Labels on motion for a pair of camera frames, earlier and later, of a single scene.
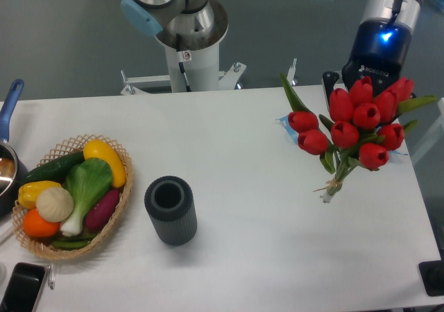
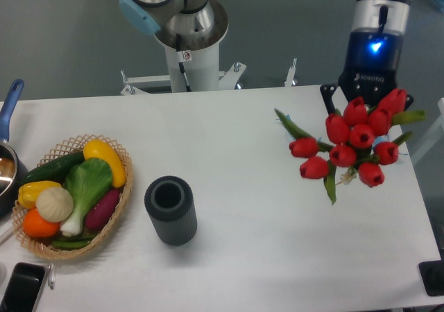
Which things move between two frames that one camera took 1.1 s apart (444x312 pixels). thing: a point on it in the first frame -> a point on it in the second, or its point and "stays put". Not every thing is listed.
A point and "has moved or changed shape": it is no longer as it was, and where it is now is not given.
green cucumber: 56,170 stays put
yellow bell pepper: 28,191 stays put
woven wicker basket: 70,202 stays put
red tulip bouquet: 362,126 has moved or changed shape
